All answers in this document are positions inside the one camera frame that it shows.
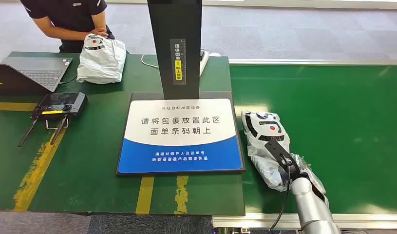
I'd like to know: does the crumpled white courier bag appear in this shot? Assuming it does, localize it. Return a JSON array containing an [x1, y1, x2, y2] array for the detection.
[[76, 33, 127, 85]]

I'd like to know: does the black remote controller with antennas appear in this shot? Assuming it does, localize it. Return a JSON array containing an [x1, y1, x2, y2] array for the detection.
[[17, 92, 88, 148]]

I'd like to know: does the grey laptop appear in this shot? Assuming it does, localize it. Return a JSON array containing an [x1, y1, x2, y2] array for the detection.
[[0, 57, 73, 96]]

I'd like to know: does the white power cable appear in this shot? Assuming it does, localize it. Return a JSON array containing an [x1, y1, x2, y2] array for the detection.
[[141, 53, 159, 69]]

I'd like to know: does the person's hand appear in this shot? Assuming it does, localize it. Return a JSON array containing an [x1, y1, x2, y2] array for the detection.
[[88, 27, 109, 39]]

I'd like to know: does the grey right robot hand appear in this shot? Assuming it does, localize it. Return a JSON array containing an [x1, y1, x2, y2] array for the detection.
[[293, 156, 328, 202]]

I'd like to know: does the silver conveyor rail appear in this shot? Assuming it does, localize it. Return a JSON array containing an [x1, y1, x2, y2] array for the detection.
[[212, 213, 397, 231], [228, 58, 397, 66]]

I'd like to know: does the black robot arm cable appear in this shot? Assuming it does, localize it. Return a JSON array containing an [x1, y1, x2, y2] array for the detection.
[[269, 155, 293, 232]]

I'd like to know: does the machine base with blue-white sign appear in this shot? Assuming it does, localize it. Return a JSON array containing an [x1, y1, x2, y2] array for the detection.
[[116, 91, 246, 177]]

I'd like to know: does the person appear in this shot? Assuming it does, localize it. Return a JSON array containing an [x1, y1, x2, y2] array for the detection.
[[20, 0, 115, 53]]

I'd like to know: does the white SF courier bag package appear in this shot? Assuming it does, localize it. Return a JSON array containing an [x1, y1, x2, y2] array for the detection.
[[241, 111, 326, 192]]

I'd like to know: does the grey and yellow column label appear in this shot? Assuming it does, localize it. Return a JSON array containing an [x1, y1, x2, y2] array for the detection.
[[170, 39, 187, 86]]

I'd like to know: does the green conveyor belt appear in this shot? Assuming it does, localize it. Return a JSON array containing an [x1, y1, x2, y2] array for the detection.
[[229, 64, 397, 215]]

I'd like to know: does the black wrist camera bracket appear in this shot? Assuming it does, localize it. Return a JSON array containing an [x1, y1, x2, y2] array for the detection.
[[264, 138, 301, 176]]

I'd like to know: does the black inbound machine column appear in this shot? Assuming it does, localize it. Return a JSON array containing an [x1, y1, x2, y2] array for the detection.
[[147, 0, 203, 100]]

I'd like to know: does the white power strip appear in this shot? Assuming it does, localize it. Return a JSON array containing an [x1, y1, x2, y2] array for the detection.
[[199, 50, 209, 77]]

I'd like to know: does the thin black laptop cable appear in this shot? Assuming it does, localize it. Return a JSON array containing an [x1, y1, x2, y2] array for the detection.
[[57, 76, 78, 85]]

